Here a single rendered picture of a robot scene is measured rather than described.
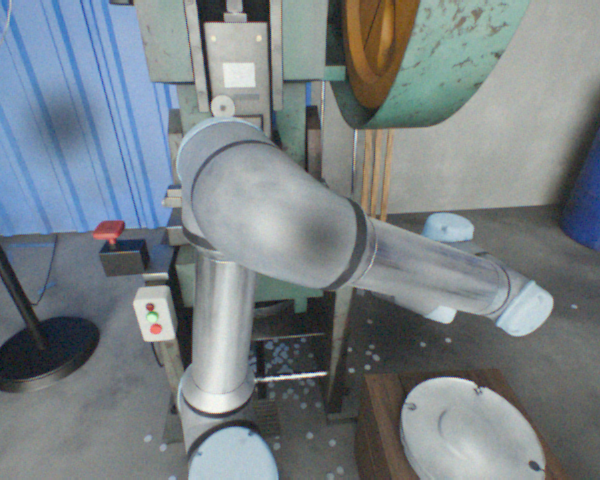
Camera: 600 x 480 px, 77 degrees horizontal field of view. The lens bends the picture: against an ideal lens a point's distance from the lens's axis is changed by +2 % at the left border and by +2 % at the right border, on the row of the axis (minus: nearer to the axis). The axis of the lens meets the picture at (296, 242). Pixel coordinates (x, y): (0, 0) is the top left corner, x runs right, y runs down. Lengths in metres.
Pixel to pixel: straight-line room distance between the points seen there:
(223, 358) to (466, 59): 0.65
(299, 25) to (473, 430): 0.97
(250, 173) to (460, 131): 2.35
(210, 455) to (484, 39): 0.78
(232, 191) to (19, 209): 2.49
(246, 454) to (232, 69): 0.78
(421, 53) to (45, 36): 1.93
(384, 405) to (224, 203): 0.82
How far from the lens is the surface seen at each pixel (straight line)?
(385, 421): 1.02
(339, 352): 1.16
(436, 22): 0.73
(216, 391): 0.61
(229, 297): 0.48
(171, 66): 0.93
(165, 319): 0.97
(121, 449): 1.48
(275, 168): 0.32
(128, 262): 0.99
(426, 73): 0.78
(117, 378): 1.66
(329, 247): 0.32
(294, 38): 0.92
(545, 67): 2.80
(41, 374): 1.76
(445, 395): 1.06
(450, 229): 0.63
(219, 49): 0.96
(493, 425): 1.05
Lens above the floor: 1.19
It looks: 32 degrees down
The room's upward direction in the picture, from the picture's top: straight up
